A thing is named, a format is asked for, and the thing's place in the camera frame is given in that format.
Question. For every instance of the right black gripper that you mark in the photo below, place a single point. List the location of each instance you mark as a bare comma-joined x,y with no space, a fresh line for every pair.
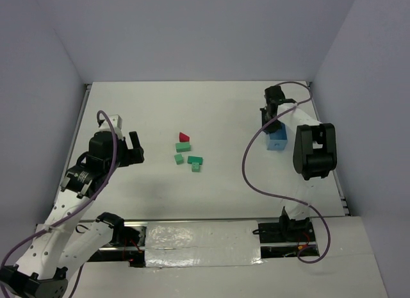
271,111

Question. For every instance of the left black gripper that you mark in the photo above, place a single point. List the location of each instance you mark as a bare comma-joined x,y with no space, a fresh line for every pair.
129,154

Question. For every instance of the blue plastic box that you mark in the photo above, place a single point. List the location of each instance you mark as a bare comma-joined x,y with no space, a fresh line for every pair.
277,140

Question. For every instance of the small green cube block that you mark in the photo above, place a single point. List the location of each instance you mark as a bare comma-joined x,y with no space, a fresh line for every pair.
179,159

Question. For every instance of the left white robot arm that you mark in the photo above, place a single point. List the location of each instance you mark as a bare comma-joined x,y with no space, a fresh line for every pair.
45,269

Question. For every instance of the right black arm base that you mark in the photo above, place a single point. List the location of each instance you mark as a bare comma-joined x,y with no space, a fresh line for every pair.
286,237

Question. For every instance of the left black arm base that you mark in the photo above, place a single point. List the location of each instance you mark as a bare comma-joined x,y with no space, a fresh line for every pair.
128,247

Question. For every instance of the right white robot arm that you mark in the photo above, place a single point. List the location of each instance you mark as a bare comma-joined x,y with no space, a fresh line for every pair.
314,149

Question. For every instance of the light green rectangular block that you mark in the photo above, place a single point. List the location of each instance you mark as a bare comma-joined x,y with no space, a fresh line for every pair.
182,147

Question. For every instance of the red triangular wood block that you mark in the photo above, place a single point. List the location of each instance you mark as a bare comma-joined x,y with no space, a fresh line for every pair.
183,137

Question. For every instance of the dark green rectangular block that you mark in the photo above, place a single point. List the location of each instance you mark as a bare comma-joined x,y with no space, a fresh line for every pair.
195,159

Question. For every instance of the silver tape patch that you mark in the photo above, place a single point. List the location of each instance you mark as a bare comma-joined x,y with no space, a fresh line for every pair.
202,244

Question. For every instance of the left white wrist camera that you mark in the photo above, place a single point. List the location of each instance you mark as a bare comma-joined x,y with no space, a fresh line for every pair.
116,122

